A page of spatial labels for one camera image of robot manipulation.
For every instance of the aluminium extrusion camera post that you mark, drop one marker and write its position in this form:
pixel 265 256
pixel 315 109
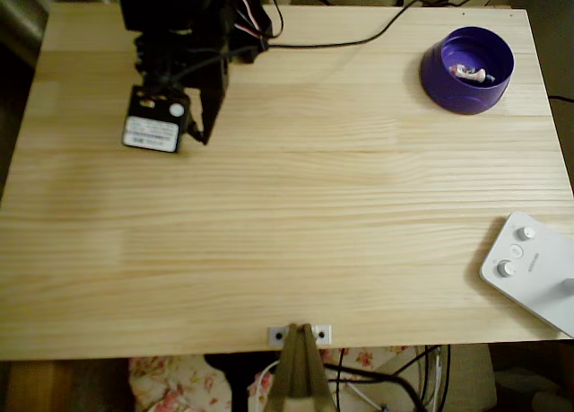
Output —
pixel 298 376

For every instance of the silver metal bracket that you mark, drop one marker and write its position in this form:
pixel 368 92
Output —
pixel 272 330

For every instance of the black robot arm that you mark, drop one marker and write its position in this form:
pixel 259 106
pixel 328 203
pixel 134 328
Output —
pixel 166 6

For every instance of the white lamp base with knobs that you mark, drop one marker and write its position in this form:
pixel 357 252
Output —
pixel 538 286

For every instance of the floral patterned cloth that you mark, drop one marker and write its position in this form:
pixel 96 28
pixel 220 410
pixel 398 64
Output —
pixel 170 385

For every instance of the purple plastic bowl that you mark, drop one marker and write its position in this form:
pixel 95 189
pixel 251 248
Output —
pixel 448 95

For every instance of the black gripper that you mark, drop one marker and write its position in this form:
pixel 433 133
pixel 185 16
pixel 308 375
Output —
pixel 212 101

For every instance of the candy with cartoon print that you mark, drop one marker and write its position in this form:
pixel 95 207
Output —
pixel 471 74

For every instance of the black camera box white label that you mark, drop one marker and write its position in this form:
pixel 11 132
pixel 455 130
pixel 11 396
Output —
pixel 150 116

